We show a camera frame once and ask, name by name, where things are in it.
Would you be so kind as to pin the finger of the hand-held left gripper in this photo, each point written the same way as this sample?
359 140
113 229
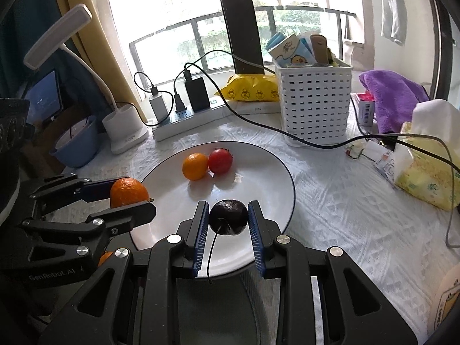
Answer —
125 217
97 188

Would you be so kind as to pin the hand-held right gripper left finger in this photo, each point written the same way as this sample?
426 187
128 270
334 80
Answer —
201 239

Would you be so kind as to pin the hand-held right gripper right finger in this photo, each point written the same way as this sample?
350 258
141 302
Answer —
256 239

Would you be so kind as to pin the large orange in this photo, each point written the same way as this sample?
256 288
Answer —
127 191

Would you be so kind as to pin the dark plum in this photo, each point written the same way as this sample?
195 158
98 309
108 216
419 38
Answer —
229 216

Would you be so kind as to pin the white plate with dark rim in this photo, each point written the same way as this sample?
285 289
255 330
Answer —
251 179

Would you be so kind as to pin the blue bowl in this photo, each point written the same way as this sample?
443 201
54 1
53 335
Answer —
75 143

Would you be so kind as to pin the white desk lamp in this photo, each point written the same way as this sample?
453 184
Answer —
124 129

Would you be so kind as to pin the small orange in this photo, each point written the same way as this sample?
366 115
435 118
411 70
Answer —
195 166

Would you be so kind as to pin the grey round mat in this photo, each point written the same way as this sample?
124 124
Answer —
222 312

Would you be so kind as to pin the cardboard box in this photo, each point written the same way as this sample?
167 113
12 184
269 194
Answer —
70 114

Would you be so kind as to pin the red tomato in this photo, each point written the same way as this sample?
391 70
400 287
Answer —
220 160

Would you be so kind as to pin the white power strip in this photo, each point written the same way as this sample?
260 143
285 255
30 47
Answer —
169 128

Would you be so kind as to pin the white charger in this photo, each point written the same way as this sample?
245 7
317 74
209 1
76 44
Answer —
158 107

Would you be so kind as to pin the tablet screen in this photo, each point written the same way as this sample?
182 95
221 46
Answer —
45 97

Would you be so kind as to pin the black plug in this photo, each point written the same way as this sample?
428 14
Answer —
180 106

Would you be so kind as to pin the white wipes pack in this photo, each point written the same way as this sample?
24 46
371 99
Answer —
255 107

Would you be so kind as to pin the black charger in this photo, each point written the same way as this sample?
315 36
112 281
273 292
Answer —
197 93

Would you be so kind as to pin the white plastic basket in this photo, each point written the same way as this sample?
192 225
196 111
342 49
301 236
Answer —
312 107

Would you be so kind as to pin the yellow curtain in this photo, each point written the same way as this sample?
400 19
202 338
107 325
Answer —
97 43

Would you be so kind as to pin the yellow wipes pack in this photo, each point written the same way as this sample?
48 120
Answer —
248 90

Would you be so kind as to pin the small white sachets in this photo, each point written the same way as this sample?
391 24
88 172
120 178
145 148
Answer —
384 161

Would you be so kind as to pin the red and white small box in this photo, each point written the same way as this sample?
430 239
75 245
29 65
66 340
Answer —
364 111

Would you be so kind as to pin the black balcony railing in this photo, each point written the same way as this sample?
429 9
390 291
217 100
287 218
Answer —
200 43

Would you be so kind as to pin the yellow tissue box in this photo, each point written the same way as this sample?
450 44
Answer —
424 176

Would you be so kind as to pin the cartoon print tissue packet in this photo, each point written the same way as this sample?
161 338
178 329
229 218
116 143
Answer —
287 52

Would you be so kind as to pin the purple towel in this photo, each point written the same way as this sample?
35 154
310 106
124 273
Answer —
395 97

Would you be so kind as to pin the cream yellow packet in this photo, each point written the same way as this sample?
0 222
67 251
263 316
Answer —
447 302

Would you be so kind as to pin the hanging grey garment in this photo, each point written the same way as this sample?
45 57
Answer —
393 7

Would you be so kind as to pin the dark window post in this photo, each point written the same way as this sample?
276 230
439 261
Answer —
240 25

